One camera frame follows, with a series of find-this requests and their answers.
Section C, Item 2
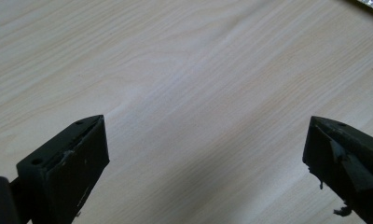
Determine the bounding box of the shiny silver object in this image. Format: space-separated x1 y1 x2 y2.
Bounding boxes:
356 0 373 15

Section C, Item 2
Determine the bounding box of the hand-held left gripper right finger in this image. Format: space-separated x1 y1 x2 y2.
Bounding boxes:
301 116 373 224

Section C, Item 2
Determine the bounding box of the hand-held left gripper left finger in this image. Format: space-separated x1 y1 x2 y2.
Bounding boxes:
8 114 111 224

